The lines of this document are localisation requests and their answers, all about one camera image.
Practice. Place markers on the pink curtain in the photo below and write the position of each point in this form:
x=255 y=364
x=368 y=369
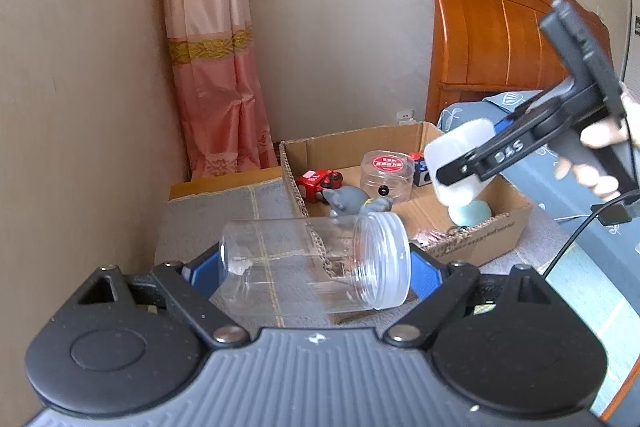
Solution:
x=210 y=57

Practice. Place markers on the wooden headboard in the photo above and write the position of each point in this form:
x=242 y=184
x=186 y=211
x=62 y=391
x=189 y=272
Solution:
x=480 y=32

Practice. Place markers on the white plastic container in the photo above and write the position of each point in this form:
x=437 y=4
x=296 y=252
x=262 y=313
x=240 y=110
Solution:
x=462 y=157

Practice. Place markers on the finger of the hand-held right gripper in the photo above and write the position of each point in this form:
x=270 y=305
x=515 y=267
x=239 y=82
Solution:
x=500 y=155
x=525 y=111

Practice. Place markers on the blue pillow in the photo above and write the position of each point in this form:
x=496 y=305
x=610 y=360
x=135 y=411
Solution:
x=505 y=99

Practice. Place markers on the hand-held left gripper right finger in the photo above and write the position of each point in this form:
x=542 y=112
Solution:
x=425 y=277

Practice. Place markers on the grey and yellow toy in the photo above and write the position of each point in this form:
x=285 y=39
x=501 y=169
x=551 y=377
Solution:
x=380 y=207

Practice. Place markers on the white wall socket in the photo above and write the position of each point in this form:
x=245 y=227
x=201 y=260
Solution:
x=404 y=113

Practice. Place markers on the clear jar with red lid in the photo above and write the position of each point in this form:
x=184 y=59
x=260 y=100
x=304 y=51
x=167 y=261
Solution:
x=387 y=174

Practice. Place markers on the person's right hand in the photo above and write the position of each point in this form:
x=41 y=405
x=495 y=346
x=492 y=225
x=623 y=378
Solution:
x=607 y=136

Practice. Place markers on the red toy car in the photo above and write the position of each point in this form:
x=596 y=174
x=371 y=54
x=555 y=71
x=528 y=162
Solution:
x=317 y=184

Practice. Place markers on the clear plastic jar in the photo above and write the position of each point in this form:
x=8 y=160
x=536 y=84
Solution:
x=300 y=257

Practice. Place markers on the mint green case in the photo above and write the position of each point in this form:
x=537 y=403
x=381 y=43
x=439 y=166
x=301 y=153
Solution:
x=472 y=213

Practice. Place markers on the grey shark toy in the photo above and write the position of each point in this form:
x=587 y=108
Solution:
x=347 y=201

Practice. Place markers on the wooden bedside table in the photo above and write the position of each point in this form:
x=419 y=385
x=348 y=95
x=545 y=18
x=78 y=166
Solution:
x=220 y=187

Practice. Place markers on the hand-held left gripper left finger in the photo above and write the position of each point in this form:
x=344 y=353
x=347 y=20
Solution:
x=205 y=272

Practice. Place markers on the cardboard box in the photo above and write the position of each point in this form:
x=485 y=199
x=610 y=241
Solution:
x=495 y=227

